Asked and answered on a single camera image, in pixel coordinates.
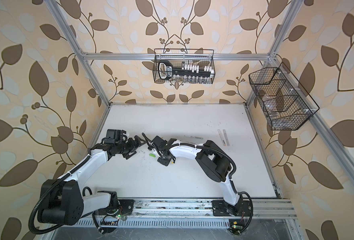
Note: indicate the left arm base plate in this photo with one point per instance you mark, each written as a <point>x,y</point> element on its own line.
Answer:
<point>124,207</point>

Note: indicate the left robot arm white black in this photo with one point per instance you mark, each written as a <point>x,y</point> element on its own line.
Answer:
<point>65,200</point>

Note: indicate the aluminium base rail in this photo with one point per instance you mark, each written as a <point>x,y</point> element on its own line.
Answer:
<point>201,208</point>

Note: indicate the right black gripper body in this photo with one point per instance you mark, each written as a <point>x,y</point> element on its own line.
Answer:
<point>163,160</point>

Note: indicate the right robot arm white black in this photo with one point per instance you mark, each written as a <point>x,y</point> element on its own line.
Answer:
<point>215,163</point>

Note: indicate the right black wire basket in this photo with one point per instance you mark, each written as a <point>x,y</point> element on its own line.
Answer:
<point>284,100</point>

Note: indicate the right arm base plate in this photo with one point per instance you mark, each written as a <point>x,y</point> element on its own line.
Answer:
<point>220,208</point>

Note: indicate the black tool in basket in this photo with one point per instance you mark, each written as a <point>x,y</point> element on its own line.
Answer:
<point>184,71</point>

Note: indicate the aluminium frame right post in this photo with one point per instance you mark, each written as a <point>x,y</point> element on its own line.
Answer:
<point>270,59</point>

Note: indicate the aluminium frame left post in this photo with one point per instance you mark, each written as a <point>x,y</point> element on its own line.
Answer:
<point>54,9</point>

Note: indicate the back black wire basket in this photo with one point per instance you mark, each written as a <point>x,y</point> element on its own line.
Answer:
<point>201,57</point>

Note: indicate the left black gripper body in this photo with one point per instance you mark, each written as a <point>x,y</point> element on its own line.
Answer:
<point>126,147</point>

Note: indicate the black wire basket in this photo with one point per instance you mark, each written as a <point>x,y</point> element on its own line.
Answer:
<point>201,57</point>
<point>284,100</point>

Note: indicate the aluminium frame post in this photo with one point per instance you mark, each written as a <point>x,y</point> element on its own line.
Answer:
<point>54,9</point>
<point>270,59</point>

